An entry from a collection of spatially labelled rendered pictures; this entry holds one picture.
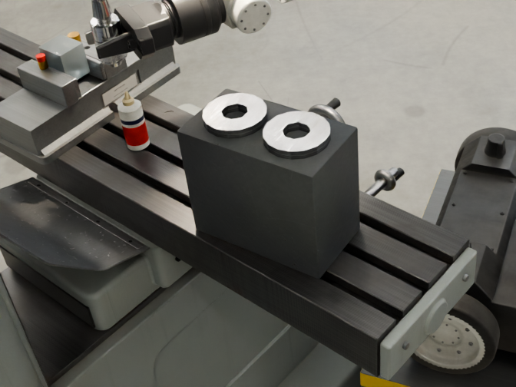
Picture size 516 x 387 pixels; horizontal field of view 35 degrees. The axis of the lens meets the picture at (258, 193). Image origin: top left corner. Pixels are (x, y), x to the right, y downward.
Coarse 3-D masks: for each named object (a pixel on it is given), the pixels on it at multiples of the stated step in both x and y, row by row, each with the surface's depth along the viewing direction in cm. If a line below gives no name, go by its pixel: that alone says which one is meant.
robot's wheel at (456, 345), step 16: (464, 304) 153; (480, 304) 154; (448, 320) 157; (464, 320) 152; (480, 320) 152; (496, 320) 155; (432, 336) 162; (448, 336) 160; (464, 336) 158; (480, 336) 153; (496, 336) 154; (416, 352) 164; (432, 352) 164; (448, 352) 163; (464, 352) 161; (480, 352) 156; (432, 368) 165; (448, 368) 163; (464, 368) 161; (480, 368) 159
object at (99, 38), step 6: (120, 24) 130; (114, 30) 129; (120, 30) 130; (96, 36) 130; (102, 36) 129; (108, 36) 129; (114, 36) 130; (96, 42) 131; (102, 42) 130; (126, 54) 134; (102, 60) 133; (108, 60) 132; (114, 60) 132; (120, 60) 133
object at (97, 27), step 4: (112, 16) 130; (116, 16) 130; (92, 20) 130; (96, 20) 130; (112, 20) 129; (116, 20) 129; (92, 24) 129; (96, 24) 129; (100, 24) 129; (104, 24) 129; (108, 24) 129; (112, 24) 129; (116, 24) 129; (92, 28) 129; (96, 28) 129; (100, 28) 128; (104, 28) 128; (108, 28) 129; (112, 28) 129
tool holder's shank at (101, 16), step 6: (96, 0) 126; (102, 0) 127; (96, 6) 127; (102, 6) 127; (108, 6) 128; (96, 12) 128; (102, 12) 128; (108, 12) 128; (96, 18) 129; (102, 18) 129; (108, 18) 129
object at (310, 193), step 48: (240, 96) 116; (192, 144) 113; (240, 144) 110; (288, 144) 106; (336, 144) 108; (192, 192) 120; (240, 192) 113; (288, 192) 107; (336, 192) 111; (240, 240) 120; (288, 240) 114; (336, 240) 116
